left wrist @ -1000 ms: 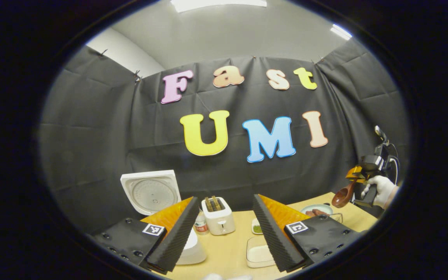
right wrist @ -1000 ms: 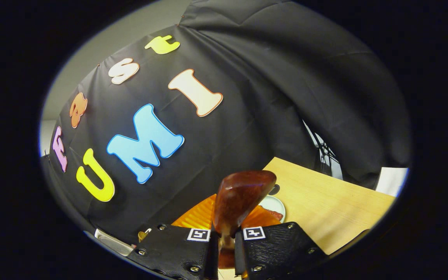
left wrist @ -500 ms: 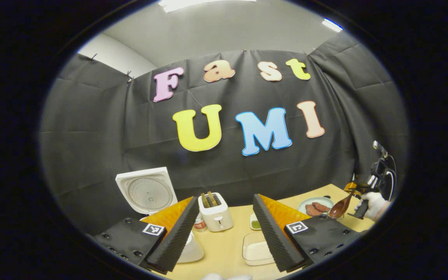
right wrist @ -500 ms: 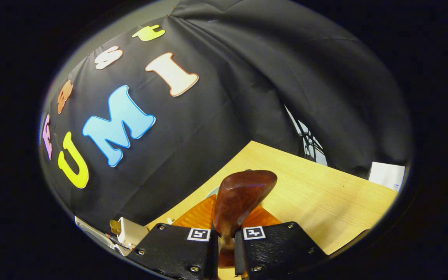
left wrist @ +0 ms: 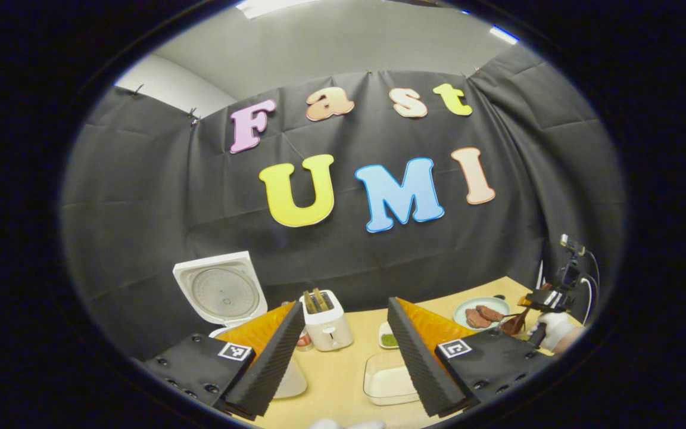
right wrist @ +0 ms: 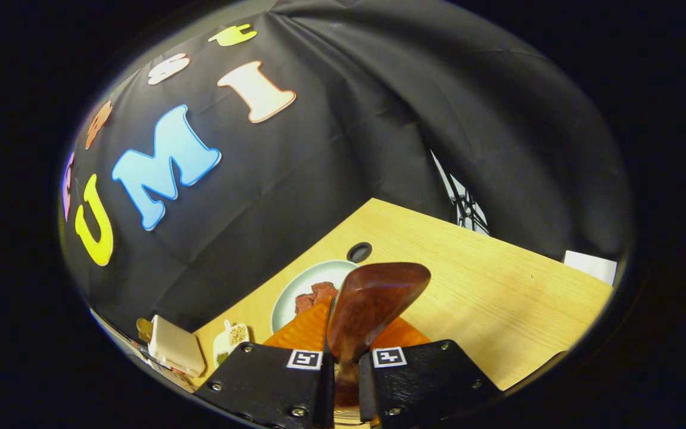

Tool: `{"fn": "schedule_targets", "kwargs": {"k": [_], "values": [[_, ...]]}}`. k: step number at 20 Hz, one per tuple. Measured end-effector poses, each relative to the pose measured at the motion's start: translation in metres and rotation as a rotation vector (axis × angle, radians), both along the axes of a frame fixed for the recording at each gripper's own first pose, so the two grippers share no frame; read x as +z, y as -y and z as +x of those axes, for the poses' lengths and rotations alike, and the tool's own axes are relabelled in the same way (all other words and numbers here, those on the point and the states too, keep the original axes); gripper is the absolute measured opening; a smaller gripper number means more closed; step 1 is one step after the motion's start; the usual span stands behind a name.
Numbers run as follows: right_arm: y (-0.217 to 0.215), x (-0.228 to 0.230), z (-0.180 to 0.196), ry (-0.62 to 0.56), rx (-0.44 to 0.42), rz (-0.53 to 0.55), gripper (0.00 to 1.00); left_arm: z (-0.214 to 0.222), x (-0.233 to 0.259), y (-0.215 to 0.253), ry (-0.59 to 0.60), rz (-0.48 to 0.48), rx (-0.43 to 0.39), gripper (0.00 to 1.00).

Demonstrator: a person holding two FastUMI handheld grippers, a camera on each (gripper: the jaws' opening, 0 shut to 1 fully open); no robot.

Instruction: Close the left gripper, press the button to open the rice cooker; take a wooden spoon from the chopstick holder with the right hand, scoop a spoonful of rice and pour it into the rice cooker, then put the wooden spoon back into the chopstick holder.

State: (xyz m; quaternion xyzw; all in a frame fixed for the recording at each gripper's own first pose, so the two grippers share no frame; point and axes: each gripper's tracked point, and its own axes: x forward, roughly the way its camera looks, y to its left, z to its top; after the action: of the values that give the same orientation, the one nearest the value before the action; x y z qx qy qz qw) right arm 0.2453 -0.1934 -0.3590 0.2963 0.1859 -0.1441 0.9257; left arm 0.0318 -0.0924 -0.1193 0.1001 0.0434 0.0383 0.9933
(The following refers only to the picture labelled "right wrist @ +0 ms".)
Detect metal backdrop stand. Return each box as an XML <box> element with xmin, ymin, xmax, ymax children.
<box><xmin>432</xmin><ymin>152</ymin><xmax>489</xmax><ymax>233</ymax></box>

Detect brown wooden spoon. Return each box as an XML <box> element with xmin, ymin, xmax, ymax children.
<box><xmin>326</xmin><ymin>262</ymin><xmax>432</xmax><ymax>412</ymax></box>

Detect black backdrop cloth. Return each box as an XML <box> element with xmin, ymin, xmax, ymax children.
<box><xmin>60</xmin><ymin>0</ymin><xmax>632</xmax><ymax>340</ymax></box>

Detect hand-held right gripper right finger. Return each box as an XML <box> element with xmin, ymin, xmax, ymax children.
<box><xmin>358</xmin><ymin>316</ymin><xmax>504</xmax><ymax>429</ymax></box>

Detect pale green plate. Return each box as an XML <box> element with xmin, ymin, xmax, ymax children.
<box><xmin>271</xmin><ymin>260</ymin><xmax>360</xmax><ymax>333</ymax></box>

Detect white toaster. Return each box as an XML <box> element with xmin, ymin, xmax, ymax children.
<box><xmin>148</xmin><ymin>315</ymin><xmax>207</xmax><ymax>377</ymax></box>

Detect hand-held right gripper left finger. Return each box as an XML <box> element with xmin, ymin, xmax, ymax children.
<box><xmin>194</xmin><ymin>298</ymin><xmax>335</xmax><ymax>429</ymax></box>

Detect white divided grain dish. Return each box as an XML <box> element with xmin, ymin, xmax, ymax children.
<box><xmin>213</xmin><ymin>320</ymin><xmax>250</xmax><ymax>368</ymax></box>

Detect white flat object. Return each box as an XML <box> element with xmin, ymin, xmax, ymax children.
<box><xmin>563</xmin><ymin>250</ymin><xmax>618</xmax><ymax>285</ymax></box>

